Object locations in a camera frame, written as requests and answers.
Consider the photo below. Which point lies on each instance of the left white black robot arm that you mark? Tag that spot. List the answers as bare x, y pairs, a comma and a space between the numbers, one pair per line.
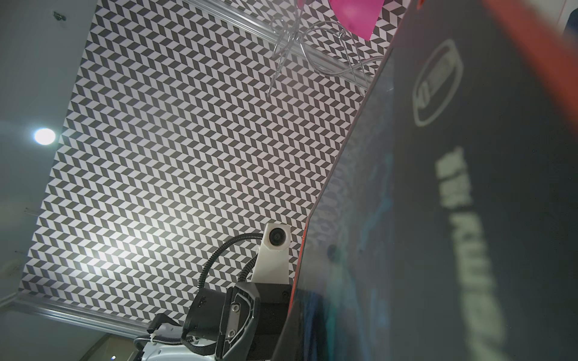
163, 341

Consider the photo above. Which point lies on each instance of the chrome wire jewelry stand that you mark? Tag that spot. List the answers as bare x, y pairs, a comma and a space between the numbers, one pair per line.
327, 47

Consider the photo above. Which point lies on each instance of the aluminium corner post left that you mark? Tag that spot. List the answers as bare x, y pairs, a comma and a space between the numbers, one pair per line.
321, 63

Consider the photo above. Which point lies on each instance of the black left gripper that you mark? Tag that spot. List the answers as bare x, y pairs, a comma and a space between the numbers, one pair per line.
245, 323

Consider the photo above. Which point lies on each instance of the round ceiling light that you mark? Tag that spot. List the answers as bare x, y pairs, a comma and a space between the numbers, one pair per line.
45, 136

